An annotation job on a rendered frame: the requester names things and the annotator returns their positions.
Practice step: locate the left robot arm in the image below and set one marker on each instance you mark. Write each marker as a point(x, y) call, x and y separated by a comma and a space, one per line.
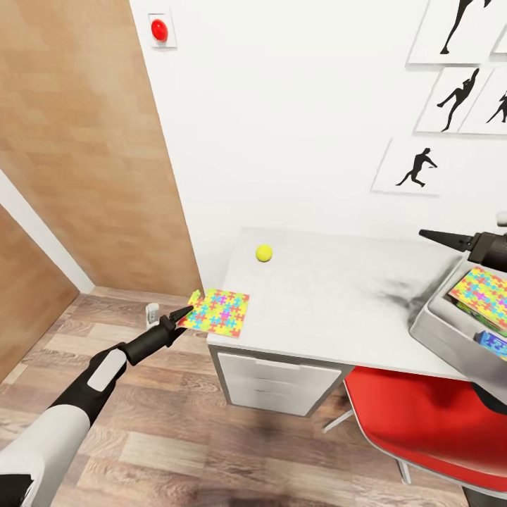
point(33, 466)

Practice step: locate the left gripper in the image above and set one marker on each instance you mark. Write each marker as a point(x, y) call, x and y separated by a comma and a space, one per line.
point(166, 332)

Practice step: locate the tennis ball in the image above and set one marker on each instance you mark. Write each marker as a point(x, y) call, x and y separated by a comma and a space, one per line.
point(264, 252)

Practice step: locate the board game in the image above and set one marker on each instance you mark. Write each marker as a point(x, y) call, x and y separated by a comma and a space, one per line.
point(482, 318)
point(493, 343)

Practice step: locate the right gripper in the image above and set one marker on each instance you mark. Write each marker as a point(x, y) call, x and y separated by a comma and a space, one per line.
point(486, 248)

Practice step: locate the jigsaw puzzle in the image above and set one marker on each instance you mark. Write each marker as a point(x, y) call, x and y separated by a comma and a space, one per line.
point(485, 293)
point(221, 312)

